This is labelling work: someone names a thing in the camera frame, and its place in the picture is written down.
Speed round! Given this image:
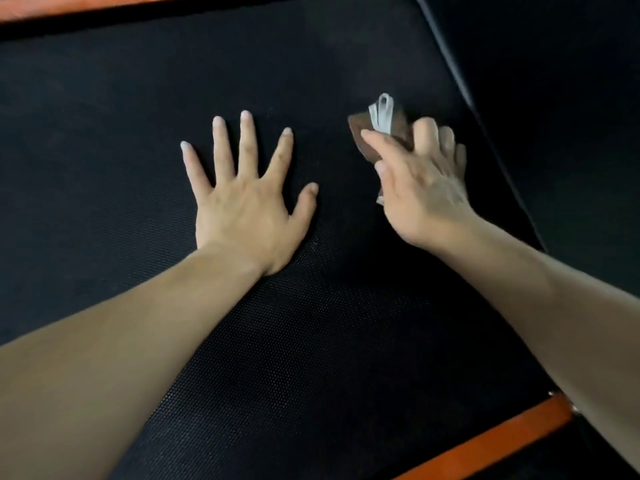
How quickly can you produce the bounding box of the person's right hand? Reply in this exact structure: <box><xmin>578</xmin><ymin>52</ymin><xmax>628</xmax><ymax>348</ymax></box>
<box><xmin>359</xmin><ymin>116</ymin><xmax>479</xmax><ymax>255</ymax></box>

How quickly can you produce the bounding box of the person's left hand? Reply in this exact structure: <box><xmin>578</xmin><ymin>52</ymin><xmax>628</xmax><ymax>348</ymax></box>
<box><xmin>179</xmin><ymin>110</ymin><xmax>320</xmax><ymax>277</ymax></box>

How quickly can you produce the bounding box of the brown and grey cleaning cloth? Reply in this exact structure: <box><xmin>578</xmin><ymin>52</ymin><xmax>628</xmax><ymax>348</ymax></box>
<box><xmin>347</xmin><ymin>93</ymin><xmax>416</xmax><ymax>205</ymax></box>

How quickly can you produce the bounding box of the person's right forearm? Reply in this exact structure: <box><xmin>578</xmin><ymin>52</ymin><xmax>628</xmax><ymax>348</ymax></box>
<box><xmin>432</xmin><ymin>213</ymin><xmax>640</xmax><ymax>473</ymax></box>

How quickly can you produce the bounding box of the person's left forearm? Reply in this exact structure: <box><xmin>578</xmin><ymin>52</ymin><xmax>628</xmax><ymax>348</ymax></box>
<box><xmin>0</xmin><ymin>246</ymin><xmax>266</xmax><ymax>480</ymax></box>

